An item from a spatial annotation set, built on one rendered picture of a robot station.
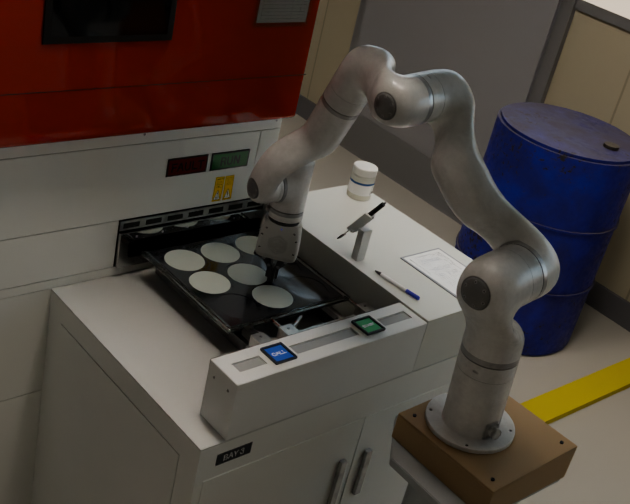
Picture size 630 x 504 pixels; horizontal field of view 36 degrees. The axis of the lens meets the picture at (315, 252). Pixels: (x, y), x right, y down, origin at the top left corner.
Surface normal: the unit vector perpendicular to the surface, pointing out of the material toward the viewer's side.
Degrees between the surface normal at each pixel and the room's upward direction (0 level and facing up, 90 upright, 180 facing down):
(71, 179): 90
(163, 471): 90
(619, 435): 0
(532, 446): 4
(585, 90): 90
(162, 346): 0
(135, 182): 90
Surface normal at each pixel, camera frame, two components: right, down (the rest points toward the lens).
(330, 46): -0.76, 0.16
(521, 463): 0.14, -0.86
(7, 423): 0.63, 0.48
